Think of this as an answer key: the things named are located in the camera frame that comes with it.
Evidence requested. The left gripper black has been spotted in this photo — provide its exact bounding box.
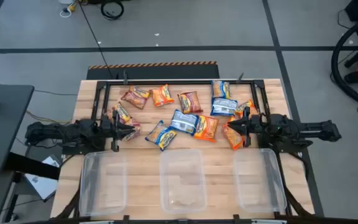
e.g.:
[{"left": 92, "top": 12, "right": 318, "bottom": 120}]
[{"left": 100, "top": 109, "right": 135, "bottom": 152}]

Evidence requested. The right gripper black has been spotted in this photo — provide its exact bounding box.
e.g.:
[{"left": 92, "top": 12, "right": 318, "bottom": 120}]
[{"left": 227, "top": 106, "right": 262, "bottom": 147}]

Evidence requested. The red Maruchan ramen packet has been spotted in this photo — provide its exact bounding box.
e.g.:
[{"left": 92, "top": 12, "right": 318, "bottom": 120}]
[
  {"left": 177, "top": 91, "right": 204, "bottom": 114},
  {"left": 121, "top": 85, "right": 151, "bottom": 110},
  {"left": 123, "top": 118, "right": 142, "bottom": 142},
  {"left": 112, "top": 102, "right": 132, "bottom": 124}
]

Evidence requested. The orange Maruchan ramen packet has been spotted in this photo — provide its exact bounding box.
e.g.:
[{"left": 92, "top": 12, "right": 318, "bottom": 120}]
[
  {"left": 221, "top": 116, "right": 245, "bottom": 151},
  {"left": 149, "top": 83, "right": 175, "bottom": 108},
  {"left": 234, "top": 99, "right": 259, "bottom": 118},
  {"left": 193, "top": 114, "right": 219, "bottom": 143}
]

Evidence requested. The blue Maruchan ramen packet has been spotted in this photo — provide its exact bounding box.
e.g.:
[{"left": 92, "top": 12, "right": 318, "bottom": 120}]
[
  {"left": 144, "top": 120, "right": 178, "bottom": 152},
  {"left": 168, "top": 109, "right": 200, "bottom": 136},
  {"left": 210, "top": 97, "right": 239, "bottom": 117},
  {"left": 211, "top": 80, "right": 231, "bottom": 100}
]

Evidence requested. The clear plastic bin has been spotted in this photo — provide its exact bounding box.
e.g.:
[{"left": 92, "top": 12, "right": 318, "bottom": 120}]
[
  {"left": 79, "top": 151, "right": 127, "bottom": 217},
  {"left": 159, "top": 148, "right": 208, "bottom": 214},
  {"left": 233, "top": 148, "right": 288, "bottom": 213}
]

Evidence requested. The black hazard-striped floor mat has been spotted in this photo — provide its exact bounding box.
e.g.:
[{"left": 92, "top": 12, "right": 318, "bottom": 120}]
[{"left": 86, "top": 61, "right": 220, "bottom": 80}]

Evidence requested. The black diagonal support beam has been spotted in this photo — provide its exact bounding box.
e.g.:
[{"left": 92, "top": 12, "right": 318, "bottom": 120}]
[{"left": 5, "top": 151, "right": 61, "bottom": 180}]

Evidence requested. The orange shop vacuum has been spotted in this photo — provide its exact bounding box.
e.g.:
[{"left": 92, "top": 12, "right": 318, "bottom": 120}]
[{"left": 331, "top": 14, "right": 358, "bottom": 110}]

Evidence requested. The black desk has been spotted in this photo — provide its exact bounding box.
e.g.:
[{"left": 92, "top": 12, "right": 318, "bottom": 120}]
[{"left": 0, "top": 83, "right": 35, "bottom": 175}]

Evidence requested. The black metal rig frame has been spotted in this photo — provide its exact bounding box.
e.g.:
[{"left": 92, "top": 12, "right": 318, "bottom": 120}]
[{"left": 50, "top": 79, "right": 316, "bottom": 224}]

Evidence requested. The coiled black cable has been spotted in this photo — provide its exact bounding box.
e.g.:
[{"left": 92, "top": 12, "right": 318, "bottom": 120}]
[{"left": 100, "top": 0, "right": 125, "bottom": 21}]

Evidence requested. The long black floor cable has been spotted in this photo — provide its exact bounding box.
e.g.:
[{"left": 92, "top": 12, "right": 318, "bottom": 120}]
[{"left": 78, "top": 0, "right": 115, "bottom": 79}]

